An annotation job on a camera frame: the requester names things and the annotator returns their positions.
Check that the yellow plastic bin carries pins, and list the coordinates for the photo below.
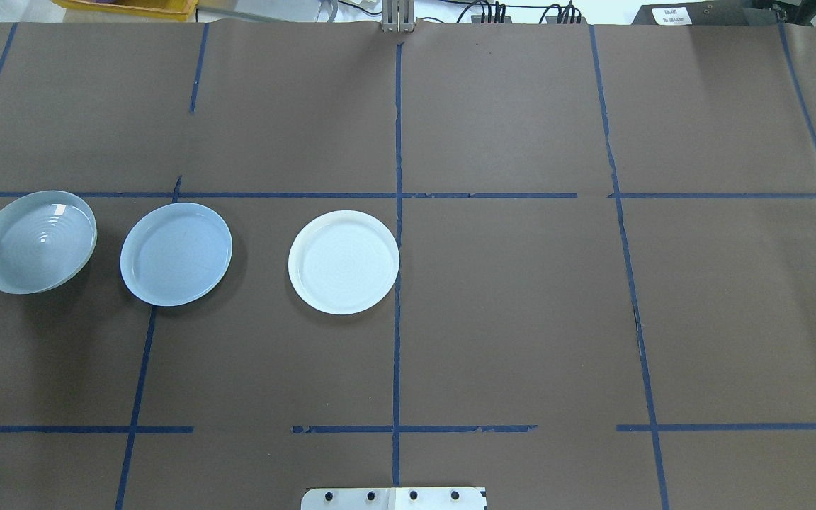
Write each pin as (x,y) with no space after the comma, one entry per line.
(125,7)

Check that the black box with white label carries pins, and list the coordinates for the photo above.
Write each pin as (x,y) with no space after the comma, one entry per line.
(705,14)

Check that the light blue round plate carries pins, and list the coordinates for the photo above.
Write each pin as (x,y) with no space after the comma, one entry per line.
(176,253)

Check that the white round plate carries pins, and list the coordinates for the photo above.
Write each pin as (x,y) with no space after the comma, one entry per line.
(343,262)

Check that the aluminium frame post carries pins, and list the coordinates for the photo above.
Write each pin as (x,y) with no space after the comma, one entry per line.
(397,18)

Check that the black plug cluster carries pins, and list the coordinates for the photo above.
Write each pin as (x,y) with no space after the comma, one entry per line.
(567,14)
(486,13)

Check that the grey-blue round plate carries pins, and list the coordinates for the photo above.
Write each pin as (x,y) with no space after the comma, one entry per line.
(36,241)

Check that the white bolted mounting plate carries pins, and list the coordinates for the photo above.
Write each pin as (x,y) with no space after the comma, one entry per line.
(394,499)

